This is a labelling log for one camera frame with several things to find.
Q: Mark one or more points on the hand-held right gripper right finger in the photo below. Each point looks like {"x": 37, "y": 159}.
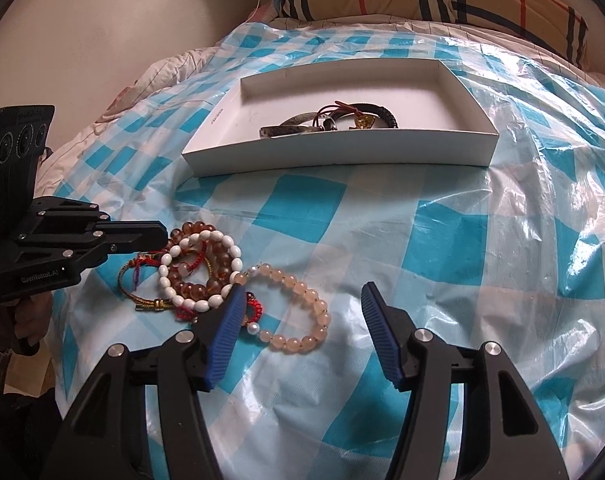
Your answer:
{"x": 380, "y": 335}

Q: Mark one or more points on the person's left hand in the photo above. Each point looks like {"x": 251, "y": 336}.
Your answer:
{"x": 41, "y": 315}

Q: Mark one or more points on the blue checked plastic sheet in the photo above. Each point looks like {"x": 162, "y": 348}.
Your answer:
{"x": 432, "y": 240}

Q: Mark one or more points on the white cardboard box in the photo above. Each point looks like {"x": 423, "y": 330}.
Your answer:
{"x": 332, "y": 90}

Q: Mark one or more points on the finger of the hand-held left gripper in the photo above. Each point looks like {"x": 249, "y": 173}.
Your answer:
{"x": 137, "y": 235}
{"x": 107, "y": 259}

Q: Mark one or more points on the silver bangle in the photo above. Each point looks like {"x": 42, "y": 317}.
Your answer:
{"x": 282, "y": 130}

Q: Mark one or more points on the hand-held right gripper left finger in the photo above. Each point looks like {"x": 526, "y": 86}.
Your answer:
{"x": 227, "y": 335}

